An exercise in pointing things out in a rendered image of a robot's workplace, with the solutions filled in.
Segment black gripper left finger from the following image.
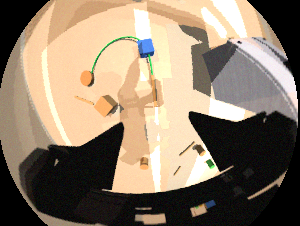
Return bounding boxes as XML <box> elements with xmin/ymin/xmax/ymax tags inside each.
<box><xmin>48</xmin><ymin>121</ymin><xmax>125</xmax><ymax>190</ymax></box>

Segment green cylinder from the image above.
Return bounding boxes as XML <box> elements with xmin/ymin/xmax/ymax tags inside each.
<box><xmin>206</xmin><ymin>158</ymin><xmax>215</xmax><ymax>169</ymax></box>

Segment orange-brown block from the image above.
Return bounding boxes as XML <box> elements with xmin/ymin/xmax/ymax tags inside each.
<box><xmin>94</xmin><ymin>94</ymin><xmax>118</xmax><ymax>117</ymax></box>

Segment blue block with hole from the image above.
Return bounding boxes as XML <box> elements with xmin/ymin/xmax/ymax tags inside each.
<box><xmin>137</xmin><ymin>39</ymin><xmax>155</xmax><ymax>59</ymax></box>

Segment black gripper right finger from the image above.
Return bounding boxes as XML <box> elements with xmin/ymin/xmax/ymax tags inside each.
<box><xmin>188</xmin><ymin>112</ymin><xmax>267</xmax><ymax>173</ymax></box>

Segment orange round button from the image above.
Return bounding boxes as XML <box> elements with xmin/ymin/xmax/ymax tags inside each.
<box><xmin>80</xmin><ymin>71</ymin><xmax>94</xmax><ymax>86</ymax></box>

